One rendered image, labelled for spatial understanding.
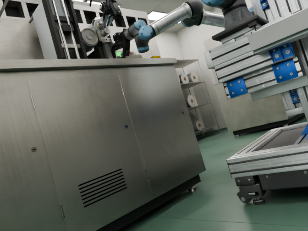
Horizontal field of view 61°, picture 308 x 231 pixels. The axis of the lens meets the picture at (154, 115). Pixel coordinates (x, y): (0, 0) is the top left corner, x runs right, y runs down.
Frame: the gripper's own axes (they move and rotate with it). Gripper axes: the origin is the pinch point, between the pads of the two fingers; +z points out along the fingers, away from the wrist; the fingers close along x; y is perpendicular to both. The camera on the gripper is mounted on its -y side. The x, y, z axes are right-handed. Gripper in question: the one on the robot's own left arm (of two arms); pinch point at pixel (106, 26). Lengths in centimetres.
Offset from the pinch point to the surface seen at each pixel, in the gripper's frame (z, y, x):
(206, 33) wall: 70, 205, -450
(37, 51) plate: 30, 22, 35
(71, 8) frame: -9.7, -2.3, 29.2
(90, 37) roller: 7.4, -2.0, 12.0
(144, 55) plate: 32, 19, -67
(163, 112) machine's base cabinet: 26, -67, -7
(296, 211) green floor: 9, -152, 9
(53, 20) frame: -4.0, -9.4, 42.2
